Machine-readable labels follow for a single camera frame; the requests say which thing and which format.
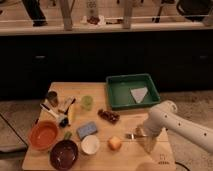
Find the wooden post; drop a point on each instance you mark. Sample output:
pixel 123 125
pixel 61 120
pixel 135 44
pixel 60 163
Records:
pixel 128 8
pixel 66 14

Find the small green toy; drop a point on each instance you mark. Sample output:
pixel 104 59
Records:
pixel 67 135

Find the green plastic cup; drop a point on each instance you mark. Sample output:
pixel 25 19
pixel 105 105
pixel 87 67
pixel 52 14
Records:
pixel 87 102

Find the brown grape bunch toy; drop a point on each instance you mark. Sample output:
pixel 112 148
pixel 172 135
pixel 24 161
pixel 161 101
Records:
pixel 109 116

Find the blue sponge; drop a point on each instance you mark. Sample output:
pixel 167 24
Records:
pixel 86 129

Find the orange bowl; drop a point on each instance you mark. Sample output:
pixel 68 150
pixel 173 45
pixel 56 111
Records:
pixel 43 135

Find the silver metal can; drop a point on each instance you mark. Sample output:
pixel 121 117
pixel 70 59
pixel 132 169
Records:
pixel 52 98

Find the orange cube toy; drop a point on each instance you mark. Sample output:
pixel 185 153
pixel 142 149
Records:
pixel 114 143

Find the dark purple bowl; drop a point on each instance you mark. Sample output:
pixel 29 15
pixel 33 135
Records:
pixel 64 155

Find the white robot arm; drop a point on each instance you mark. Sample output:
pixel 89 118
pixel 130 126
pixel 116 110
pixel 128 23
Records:
pixel 164 115

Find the person legs background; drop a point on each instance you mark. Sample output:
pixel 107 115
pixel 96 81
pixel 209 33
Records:
pixel 35 13

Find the silver metal fork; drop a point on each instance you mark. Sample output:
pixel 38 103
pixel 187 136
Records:
pixel 130 136

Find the wooden post left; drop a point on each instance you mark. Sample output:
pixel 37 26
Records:
pixel 66 14

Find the green plastic tray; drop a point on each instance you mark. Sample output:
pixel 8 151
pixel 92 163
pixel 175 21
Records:
pixel 119 95

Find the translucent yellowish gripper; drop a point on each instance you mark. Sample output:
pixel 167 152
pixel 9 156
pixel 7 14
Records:
pixel 148 143

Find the wooden post right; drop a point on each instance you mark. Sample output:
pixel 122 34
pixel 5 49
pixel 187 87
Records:
pixel 128 8

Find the brown black rectangular block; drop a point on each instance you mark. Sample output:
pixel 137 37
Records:
pixel 65 104

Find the grey triangular cloth piece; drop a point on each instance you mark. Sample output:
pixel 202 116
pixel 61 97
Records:
pixel 139 94

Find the yellow banana toy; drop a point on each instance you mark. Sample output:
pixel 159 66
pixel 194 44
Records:
pixel 71 114

